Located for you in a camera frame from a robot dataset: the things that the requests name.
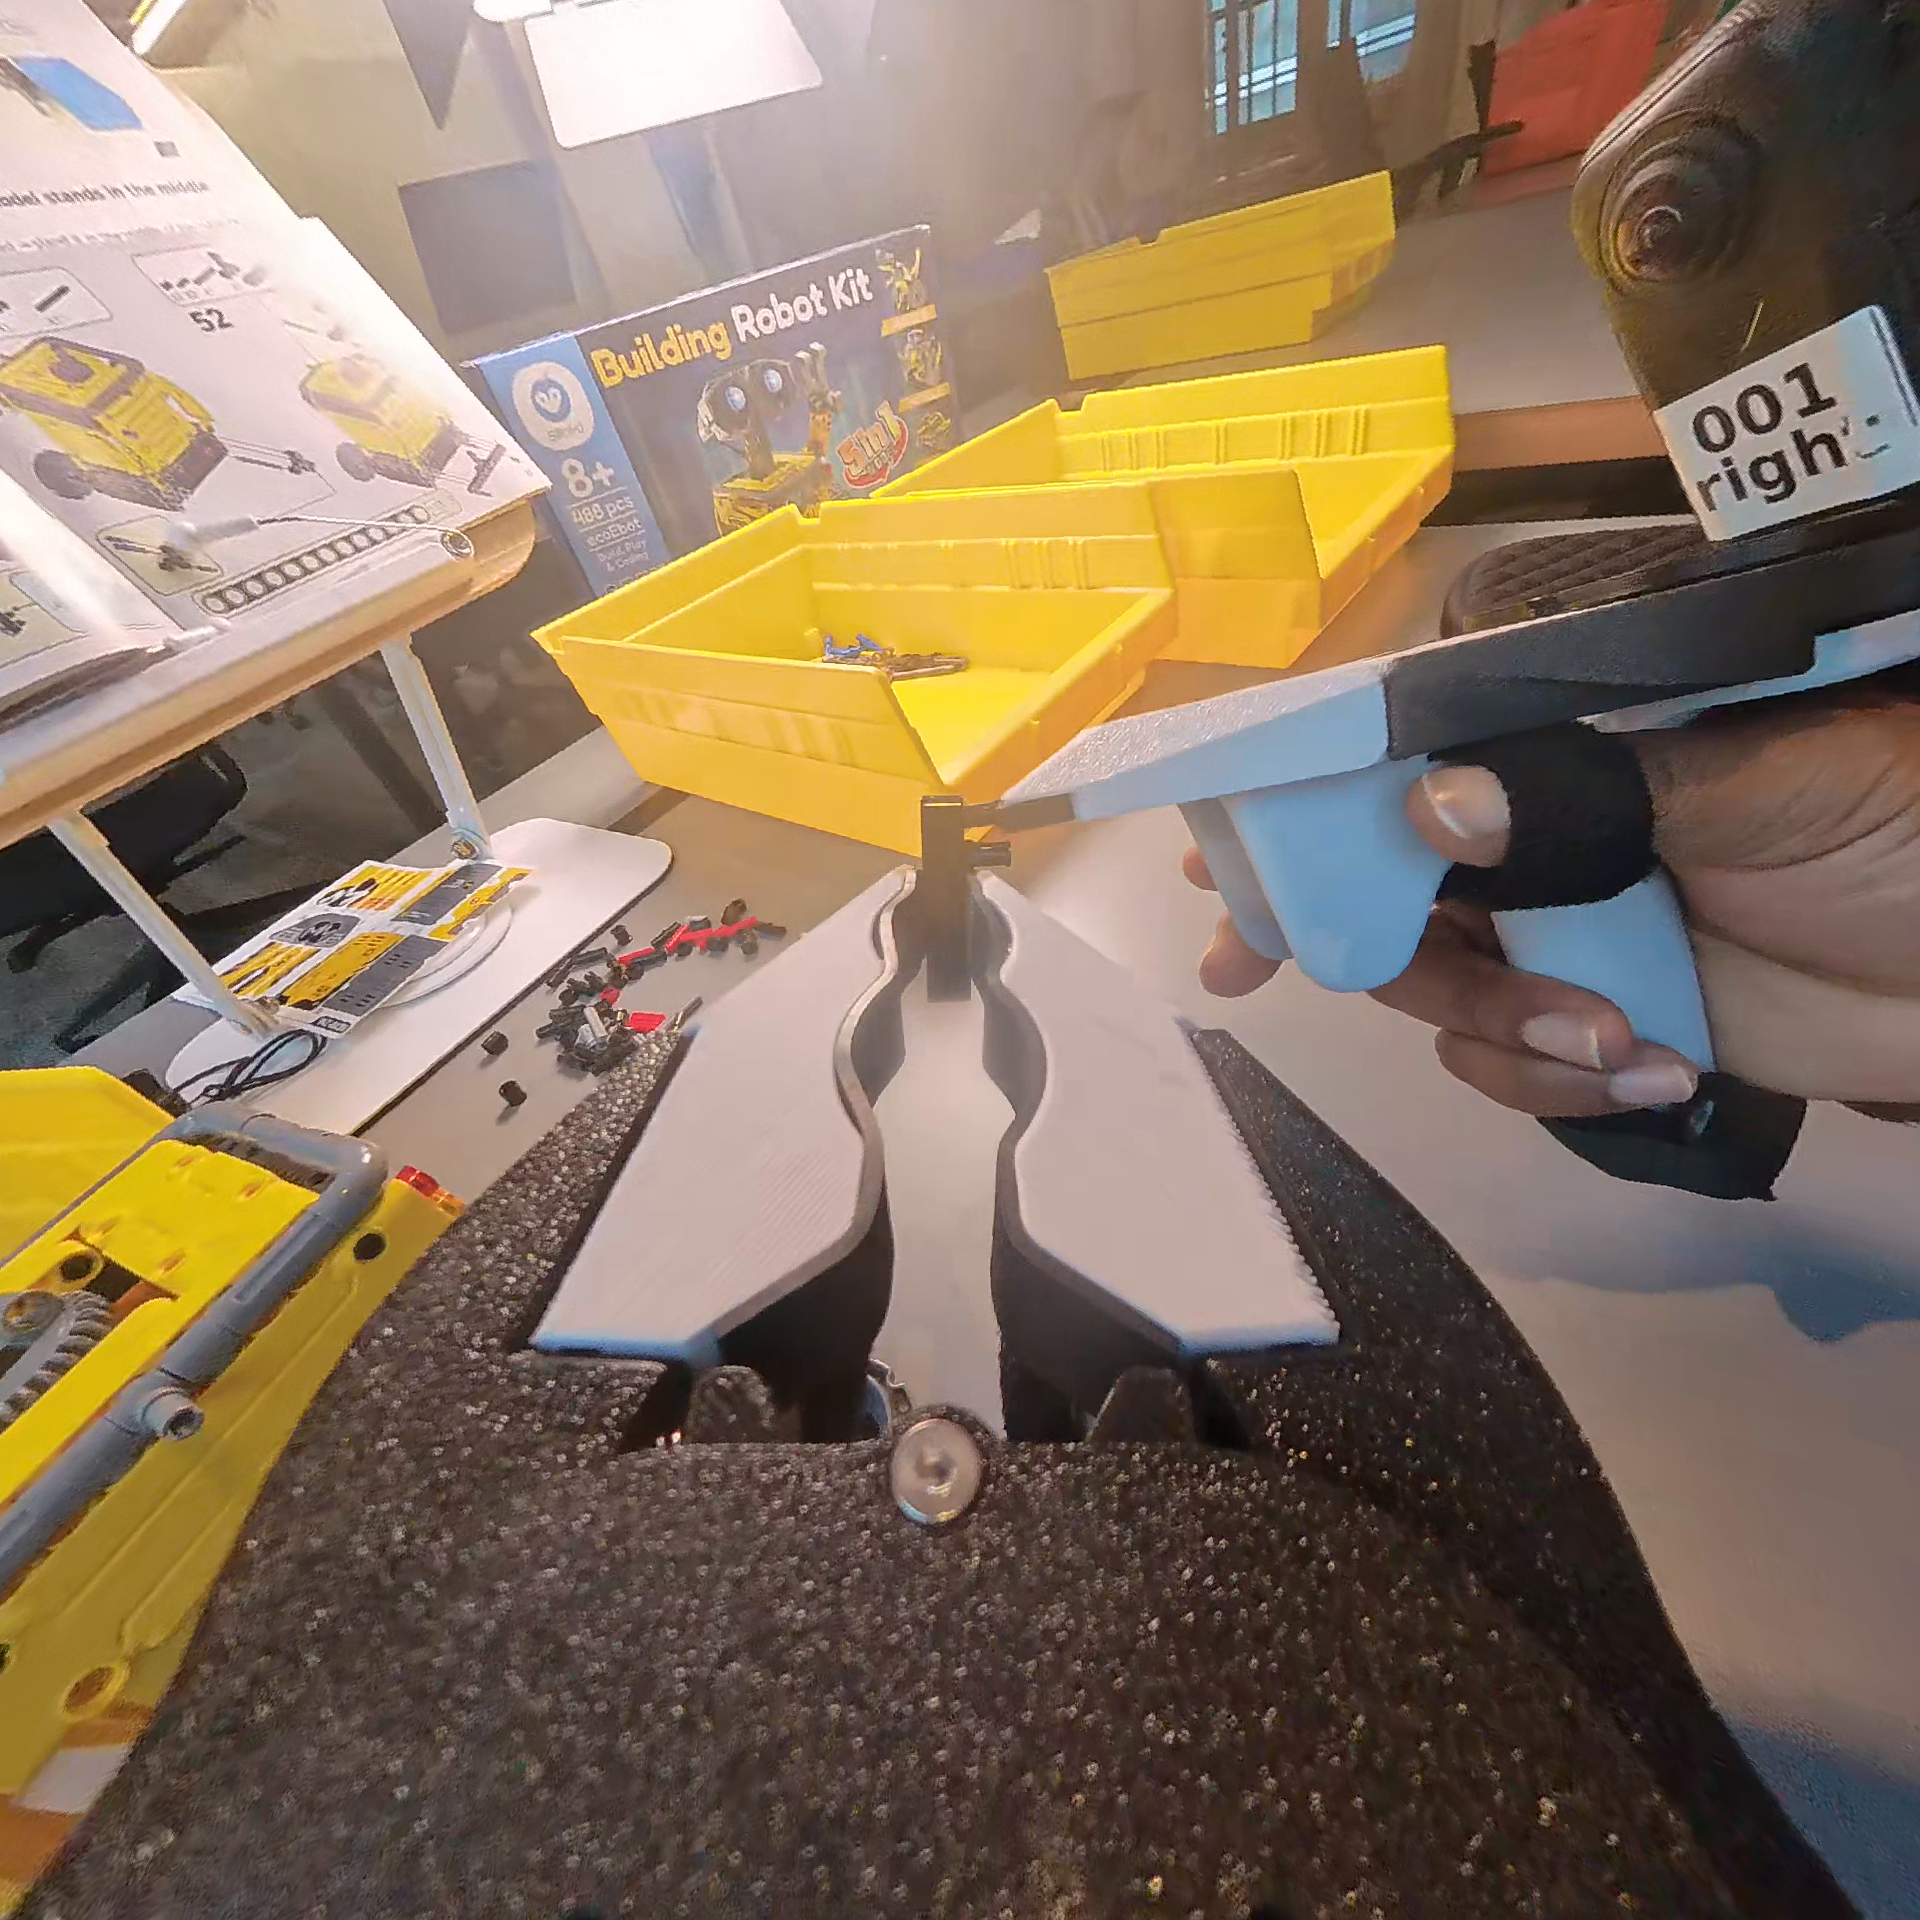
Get printed cardboard toy box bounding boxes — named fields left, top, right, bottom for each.
left=466, top=227, right=969, bottom=593

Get yellow toy brick vehicle model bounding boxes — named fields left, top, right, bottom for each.
left=0, top=1065, right=466, bottom=1802

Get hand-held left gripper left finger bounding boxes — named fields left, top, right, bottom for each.
left=536, top=872, right=927, bottom=1370

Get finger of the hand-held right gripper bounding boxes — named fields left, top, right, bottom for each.
left=1000, top=585, right=1920, bottom=1000
left=1576, top=611, right=1920, bottom=743

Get pile of black brick parts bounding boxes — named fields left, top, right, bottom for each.
left=536, top=896, right=792, bottom=1077

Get yellow storage bin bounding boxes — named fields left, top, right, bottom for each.
left=536, top=480, right=1177, bottom=861
left=1044, top=171, right=1403, bottom=385
left=871, top=345, right=1460, bottom=673

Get black cable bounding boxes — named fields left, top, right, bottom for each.
left=168, top=1026, right=331, bottom=1113

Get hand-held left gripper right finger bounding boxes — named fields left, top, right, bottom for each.
left=976, top=872, right=1344, bottom=1415

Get building windows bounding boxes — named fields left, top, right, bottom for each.
left=1200, top=0, right=1418, bottom=138

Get grey desk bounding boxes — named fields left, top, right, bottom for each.
left=75, top=181, right=1920, bottom=1920

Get yellow printed sticker sheet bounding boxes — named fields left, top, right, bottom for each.
left=210, top=856, right=531, bottom=1041

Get white book stand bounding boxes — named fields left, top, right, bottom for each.
left=0, top=497, right=676, bottom=1137

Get orange beanbag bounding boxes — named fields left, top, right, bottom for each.
left=1487, top=0, right=1683, bottom=167

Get black office chair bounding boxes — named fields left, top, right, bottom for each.
left=0, top=746, right=250, bottom=976

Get pile of assorted brick beams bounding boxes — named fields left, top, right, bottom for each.
left=812, top=625, right=976, bottom=683

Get thin black holed brick beam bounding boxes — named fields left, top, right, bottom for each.
left=917, top=795, right=981, bottom=1001

